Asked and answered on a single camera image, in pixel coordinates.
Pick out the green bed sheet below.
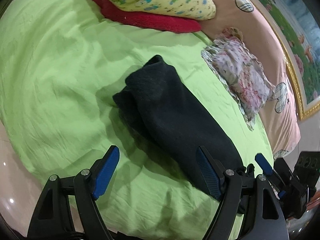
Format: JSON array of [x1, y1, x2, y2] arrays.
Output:
[[1, 0, 273, 239]]

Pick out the red towel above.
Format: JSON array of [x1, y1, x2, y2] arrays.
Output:
[[92, 0, 201, 34]]

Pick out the gold framed painting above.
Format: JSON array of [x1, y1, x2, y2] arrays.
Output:
[[258, 0, 319, 120]]

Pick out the floral pillow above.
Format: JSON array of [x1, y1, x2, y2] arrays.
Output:
[[201, 27, 276, 130]]

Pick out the pink headboard cushion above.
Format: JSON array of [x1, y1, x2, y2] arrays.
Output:
[[200, 0, 300, 158]]

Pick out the black pants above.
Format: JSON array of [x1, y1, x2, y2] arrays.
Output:
[[113, 55, 245, 200]]

